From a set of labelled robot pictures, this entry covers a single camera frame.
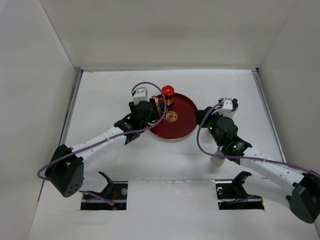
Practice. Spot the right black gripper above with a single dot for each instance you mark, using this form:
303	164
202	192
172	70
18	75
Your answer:
212	113

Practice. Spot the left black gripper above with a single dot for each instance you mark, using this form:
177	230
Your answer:
153	115

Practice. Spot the pink-cap spice bottle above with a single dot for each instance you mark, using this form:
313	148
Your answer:
156	100

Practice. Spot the red-lid chili sauce jar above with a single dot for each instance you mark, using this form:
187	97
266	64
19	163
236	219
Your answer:
169	93

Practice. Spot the silver-lid glass bottle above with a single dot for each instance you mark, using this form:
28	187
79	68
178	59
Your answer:
207	130

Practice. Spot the black-cap white sauce bottle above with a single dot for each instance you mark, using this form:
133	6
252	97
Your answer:
229	114

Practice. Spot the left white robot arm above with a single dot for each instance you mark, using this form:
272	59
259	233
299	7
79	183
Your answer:
67	166

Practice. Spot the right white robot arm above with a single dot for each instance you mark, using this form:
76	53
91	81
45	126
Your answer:
292	186

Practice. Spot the silver-cap cream shaker bottle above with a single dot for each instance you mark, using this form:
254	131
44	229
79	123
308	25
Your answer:
218	158

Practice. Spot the round red lacquer tray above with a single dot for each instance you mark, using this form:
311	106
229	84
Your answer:
180	120

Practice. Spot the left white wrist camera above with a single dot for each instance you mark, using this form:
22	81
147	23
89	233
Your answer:
139	94

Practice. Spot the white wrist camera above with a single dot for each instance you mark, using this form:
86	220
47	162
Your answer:
228	104
139	94

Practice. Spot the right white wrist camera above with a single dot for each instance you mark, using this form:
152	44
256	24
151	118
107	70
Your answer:
228	104

